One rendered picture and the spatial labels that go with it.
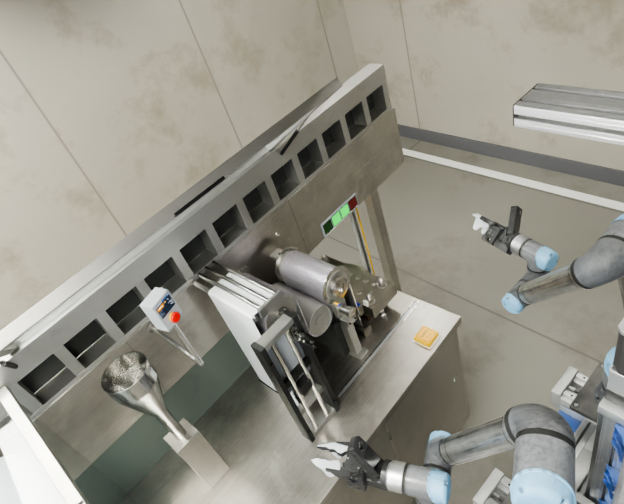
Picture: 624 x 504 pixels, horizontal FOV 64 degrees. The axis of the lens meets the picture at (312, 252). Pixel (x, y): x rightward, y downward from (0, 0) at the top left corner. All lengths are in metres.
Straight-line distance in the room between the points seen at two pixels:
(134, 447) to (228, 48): 3.06
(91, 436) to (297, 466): 0.70
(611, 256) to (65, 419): 1.68
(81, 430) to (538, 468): 1.36
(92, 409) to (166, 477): 0.42
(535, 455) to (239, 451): 1.14
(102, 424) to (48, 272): 2.22
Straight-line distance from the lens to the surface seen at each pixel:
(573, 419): 2.11
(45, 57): 3.66
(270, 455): 1.93
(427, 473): 1.38
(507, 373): 3.02
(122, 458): 2.02
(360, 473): 1.41
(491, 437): 1.33
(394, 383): 1.94
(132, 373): 1.63
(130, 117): 3.86
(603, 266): 1.56
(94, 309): 1.67
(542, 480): 1.14
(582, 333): 3.21
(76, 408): 1.81
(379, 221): 2.80
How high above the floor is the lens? 2.51
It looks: 39 degrees down
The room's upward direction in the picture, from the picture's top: 21 degrees counter-clockwise
